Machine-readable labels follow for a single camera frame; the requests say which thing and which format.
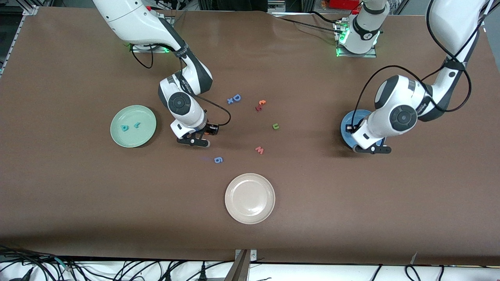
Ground blue plate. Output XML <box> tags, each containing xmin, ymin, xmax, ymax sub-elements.
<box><xmin>340</xmin><ymin>109</ymin><xmax>387</xmax><ymax>153</ymax></box>

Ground aluminium frame profile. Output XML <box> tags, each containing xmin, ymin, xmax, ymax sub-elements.
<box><xmin>0</xmin><ymin>0</ymin><xmax>39</xmax><ymax>78</ymax></box>

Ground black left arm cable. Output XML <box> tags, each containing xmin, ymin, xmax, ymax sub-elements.
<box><xmin>351</xmin><ymin>0</ymin><xmax>493</xmax><ymax>129</ymax></box>

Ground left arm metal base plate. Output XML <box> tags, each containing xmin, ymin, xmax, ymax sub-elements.
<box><xmin>334</xmin><ymin>20</ymin><xmax>377</xmax><ymax>58</ymax></box>

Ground beige plate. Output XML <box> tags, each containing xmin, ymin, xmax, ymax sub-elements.
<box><xmin>225</xmin><ymin>173</ymin><xmax>276</xmax><ymax>225</ymax></box>

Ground metal table edge bracket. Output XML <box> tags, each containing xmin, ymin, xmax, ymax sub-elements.
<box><xmin>225</xmin><ymin>249</ymin><xmax>258</xmax><ymax>281</ymax></box>

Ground brown table cover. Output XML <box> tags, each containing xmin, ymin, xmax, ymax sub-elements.
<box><xmin>0</xmin><ymin>5</ymin><xmax>500</xmax><ymax>267</ymax></box>

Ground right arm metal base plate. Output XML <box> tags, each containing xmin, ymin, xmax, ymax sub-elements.
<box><xmin>130</xmin><ymin>42</ymin><xmax>173</xmax><ymax>53</ymax></box>

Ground mint green plate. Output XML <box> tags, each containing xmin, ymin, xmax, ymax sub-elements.
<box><xmin>110</xmin><ymin>105</ymin><xmax>157</xmax><ymax>148</ymax></box>

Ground red box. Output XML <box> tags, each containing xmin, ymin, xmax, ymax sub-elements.
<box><xmin>330</xmin><ymin>0</ymin><xmax>360</xmax><ymax>10</ymax></box>

